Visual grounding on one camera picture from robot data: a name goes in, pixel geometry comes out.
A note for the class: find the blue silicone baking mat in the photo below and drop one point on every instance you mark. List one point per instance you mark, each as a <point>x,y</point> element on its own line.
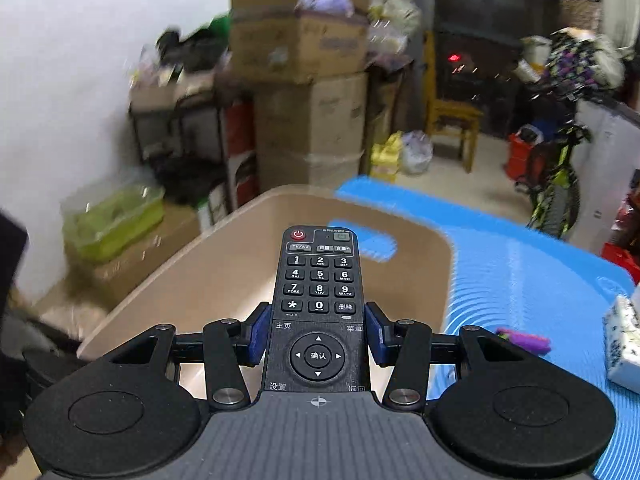
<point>504,275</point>

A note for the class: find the wooden chair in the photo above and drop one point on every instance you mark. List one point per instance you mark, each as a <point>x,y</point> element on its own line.
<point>440,112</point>

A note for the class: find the purple folded object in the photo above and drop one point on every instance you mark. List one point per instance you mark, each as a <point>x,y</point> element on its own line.
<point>537,345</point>

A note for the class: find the white tissue pack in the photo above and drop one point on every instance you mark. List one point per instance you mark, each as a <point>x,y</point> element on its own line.
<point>622,342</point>

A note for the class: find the top open cardboard box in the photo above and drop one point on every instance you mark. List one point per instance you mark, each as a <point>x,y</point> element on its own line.
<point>298,41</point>

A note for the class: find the beige plastic storage bin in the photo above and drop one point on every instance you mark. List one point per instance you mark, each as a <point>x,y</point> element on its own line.
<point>226,273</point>

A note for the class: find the green lidded food container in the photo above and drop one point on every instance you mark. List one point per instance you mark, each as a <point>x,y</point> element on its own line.
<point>103,218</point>

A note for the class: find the black tv remote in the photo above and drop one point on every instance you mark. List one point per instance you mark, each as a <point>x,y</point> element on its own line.
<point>317,339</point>

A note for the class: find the black shelf rack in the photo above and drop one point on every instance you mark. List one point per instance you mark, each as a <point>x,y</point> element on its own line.
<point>187,176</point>

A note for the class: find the cardboard box under container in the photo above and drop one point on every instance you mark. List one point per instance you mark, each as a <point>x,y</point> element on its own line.
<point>112,281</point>

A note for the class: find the large stacked cardboard box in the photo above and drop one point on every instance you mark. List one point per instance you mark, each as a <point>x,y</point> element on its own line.
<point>310,134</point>

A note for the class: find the green black bicycle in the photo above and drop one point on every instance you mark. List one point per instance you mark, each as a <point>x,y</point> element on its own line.
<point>551,183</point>

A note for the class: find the white chest freezer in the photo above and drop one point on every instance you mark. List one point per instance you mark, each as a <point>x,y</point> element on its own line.
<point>605,167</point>

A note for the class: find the yellow oil jug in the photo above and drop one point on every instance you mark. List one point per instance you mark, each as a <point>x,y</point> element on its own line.
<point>385,158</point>

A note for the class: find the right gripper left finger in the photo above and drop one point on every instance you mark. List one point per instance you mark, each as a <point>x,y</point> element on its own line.
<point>229,345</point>

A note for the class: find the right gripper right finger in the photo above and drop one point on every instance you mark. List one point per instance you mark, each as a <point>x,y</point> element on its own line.
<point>405,346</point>

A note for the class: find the clear plastic bag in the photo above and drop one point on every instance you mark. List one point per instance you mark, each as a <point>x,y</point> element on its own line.
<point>416,152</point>

